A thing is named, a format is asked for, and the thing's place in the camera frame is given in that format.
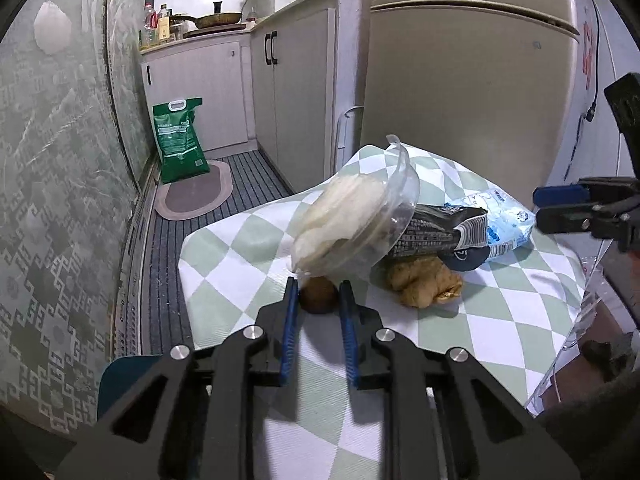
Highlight white folded stool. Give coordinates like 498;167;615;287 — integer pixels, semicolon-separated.
336;105;365;171

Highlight beige refrigerator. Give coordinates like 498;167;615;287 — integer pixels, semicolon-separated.
360;0;583;196

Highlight frosted sliding glass door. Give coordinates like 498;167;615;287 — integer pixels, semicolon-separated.
0;0;156;431

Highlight dark cap sauce bottle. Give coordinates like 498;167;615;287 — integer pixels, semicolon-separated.
157;4;173;43

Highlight oval brown floor mat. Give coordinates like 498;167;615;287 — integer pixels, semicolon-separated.
154;160;233;221

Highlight green rice bag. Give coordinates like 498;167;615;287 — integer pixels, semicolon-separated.
152;97;211;185

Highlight white cabinet with double handles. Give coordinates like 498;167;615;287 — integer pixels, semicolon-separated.
250;0;373;196

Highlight clear plastic food container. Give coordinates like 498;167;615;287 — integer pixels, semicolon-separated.
290;134;421;281

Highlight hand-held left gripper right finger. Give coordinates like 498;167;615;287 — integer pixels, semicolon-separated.
339;281;583;480

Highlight ginger root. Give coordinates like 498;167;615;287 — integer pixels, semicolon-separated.
385;256;463;308

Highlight induction cooker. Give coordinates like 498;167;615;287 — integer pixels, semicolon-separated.
182;24;248;39

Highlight dark teal chair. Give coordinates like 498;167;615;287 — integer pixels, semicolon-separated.
97;355;173;421

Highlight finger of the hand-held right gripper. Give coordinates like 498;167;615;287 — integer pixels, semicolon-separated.
533;176;638;207
536;204;621;233

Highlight black snack bag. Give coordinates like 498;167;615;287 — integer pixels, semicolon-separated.
385;204;493;273

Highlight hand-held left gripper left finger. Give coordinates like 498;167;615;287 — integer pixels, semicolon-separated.
55;277;301;480

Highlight blue white plastic bag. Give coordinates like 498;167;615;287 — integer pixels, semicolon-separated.
445;189;537;261

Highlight frying pan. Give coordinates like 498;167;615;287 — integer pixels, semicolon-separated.
170;2;243;30

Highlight red cap oil bottle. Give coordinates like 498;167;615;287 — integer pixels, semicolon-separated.
141;4;158;48

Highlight black wall cable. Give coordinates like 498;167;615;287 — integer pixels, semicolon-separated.
580;0;602;123

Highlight white round food slices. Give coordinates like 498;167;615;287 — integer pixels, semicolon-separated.
292;174;388;271

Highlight white cabinet with single handle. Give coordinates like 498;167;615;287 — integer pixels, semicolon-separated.
141;30;257;153

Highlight brown kiwi fruit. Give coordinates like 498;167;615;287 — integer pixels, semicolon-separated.
299;276;337;315

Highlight green white checkered tablecloth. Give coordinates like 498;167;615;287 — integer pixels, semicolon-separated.
178;144;601;480

